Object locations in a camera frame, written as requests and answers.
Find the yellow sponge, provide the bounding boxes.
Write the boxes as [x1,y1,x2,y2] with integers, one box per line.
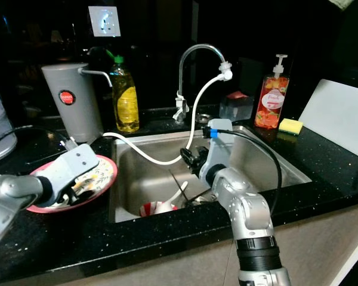
[279,118,304,136]

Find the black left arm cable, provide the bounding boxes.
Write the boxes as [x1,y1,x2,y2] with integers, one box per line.
[0,124,79,157]

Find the white flat board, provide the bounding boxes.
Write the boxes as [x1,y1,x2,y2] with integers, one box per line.
[298,79,358,162]

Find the peach hand soap pump bottle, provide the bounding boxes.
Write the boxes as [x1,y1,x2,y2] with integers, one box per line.
[255,54,290,130]

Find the grey water canister with spout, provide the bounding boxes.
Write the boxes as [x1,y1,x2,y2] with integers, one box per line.
[41,63,115,144]

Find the clear container with red lid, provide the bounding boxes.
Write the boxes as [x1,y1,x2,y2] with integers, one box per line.
[219,91,255,122]

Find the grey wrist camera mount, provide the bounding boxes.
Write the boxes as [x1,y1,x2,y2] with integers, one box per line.
[199,119,234,185]
[45,143,101,201]

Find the beige cabinet front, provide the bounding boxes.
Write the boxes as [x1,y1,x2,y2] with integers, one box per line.
[0,201,358,286]

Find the red and white bowl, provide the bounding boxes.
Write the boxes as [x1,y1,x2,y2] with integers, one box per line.
[139,201,163,217]

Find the stainless steel sink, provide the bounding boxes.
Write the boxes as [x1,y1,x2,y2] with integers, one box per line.
[112,126,313,225]

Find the pink rimmed floral plate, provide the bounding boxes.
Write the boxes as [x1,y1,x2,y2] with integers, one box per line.
[26,154,118,214]

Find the white stacked containers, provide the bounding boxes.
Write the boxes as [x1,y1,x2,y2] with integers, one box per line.
[0,71,19,166]

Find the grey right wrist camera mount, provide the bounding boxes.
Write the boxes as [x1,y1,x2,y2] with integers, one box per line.
[199,119,234,185]

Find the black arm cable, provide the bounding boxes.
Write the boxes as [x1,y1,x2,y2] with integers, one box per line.
[226,129,283,198]
[0,124,79,157]

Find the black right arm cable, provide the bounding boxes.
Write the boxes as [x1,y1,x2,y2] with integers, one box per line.
[226,129,283,198]

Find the yellow dish soap bottle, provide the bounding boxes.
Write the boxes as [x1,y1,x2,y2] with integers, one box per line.
[106,49,141,134]

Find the thin metal utensil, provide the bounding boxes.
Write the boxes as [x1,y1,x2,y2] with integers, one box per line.
[169,170,190,201]

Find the white wall socket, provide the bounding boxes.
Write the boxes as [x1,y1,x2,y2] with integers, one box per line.
[88,6,122,38]

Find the white spoon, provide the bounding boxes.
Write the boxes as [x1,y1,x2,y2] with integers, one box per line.
[155,181,189,215]

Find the white flexible hose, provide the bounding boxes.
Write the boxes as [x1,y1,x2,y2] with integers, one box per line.
[102,61,234,166]

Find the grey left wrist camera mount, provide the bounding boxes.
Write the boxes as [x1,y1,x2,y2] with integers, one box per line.
[45,143,101,201]

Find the chrome gooseneck faucet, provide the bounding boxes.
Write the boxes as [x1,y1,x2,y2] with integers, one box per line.
[172,43,231,125]

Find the pale cloth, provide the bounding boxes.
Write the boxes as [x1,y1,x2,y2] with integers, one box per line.
[328,0,358,10]

